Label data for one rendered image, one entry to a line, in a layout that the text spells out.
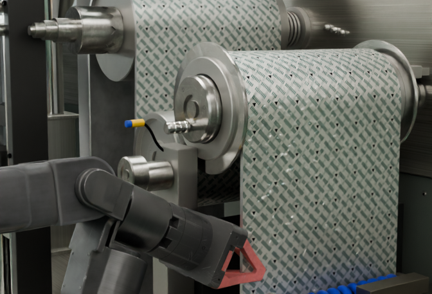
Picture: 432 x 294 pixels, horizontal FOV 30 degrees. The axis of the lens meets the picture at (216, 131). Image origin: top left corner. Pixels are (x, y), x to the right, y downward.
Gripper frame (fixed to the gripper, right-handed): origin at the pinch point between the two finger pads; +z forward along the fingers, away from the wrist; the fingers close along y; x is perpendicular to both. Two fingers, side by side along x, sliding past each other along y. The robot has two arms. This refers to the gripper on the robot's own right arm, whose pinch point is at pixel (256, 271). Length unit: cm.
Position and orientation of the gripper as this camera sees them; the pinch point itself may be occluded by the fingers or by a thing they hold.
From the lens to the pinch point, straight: 90.0
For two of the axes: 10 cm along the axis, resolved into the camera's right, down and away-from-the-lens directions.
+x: 4.0, -9.1, 1.5
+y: 5.5, 1.1, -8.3
